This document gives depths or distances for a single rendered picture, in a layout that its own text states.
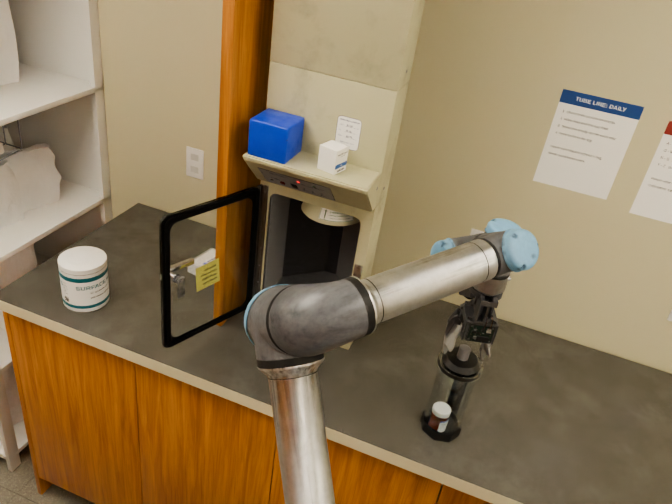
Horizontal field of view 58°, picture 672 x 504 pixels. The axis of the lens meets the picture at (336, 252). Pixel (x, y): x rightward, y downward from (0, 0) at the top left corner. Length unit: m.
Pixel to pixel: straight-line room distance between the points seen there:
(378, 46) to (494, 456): 1.02
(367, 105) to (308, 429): 0.76
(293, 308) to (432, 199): 1.11
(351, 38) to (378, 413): 0.93
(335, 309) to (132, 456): 1.35
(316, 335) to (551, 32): 1.15
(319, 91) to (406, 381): 0.82
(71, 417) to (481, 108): 1.60
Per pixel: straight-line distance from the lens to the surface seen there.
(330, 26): 1.45
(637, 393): 2.03
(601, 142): 1.85
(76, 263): 1.85
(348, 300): 0.91
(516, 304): 2.09
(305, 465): 1.06
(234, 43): 1.46
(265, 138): 1.46
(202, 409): 1.80
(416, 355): 1.84
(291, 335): 0.92
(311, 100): 1.50
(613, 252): 1.98
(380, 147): 1.47
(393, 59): 1.41
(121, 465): 2.22
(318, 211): 1.62
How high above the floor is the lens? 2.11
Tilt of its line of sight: 32 degrees down
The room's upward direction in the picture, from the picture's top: 9 degrees clockwise
